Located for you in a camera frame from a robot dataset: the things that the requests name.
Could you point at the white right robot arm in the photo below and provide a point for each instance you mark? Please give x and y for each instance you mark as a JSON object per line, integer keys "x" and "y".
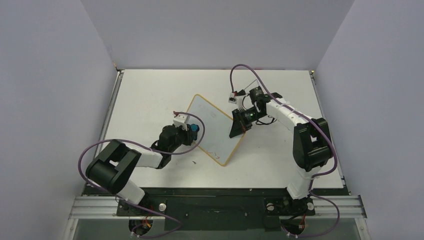
{"x": 311, "y": 137}

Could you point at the aluminium front rail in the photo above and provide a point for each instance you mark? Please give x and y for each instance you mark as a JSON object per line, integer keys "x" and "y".
{"x": 107, "y": 207}

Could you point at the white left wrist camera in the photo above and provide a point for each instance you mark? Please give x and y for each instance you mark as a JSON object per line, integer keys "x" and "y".
{"x": 180, "y": 120}

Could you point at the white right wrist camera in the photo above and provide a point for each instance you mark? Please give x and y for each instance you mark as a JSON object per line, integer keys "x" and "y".
{"x": 236, "y": 97}

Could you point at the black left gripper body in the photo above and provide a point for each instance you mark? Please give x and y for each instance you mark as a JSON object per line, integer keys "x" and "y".
{"x": 184, "y": 137}

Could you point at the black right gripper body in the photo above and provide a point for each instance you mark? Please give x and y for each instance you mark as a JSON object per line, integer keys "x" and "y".
{"x": 240, "y": 116}

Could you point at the yellow framed whiteboard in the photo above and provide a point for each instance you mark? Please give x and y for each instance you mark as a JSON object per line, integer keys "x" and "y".
{"x": 216, "y": 142}

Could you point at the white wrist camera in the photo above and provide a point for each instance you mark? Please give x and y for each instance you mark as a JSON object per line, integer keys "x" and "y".
{"x": 180, "y": 120}
{"x": 236, "y": 97}

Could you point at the blue whiteboard eraser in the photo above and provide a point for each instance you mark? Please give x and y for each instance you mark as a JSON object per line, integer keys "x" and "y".
{"x": 194, "y": 127}

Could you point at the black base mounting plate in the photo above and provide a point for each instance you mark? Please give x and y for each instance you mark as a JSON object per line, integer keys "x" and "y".
{"x": 273, "y": 209}

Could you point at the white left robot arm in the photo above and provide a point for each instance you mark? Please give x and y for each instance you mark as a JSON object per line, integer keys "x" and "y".
{"x": 112, "y": 167}

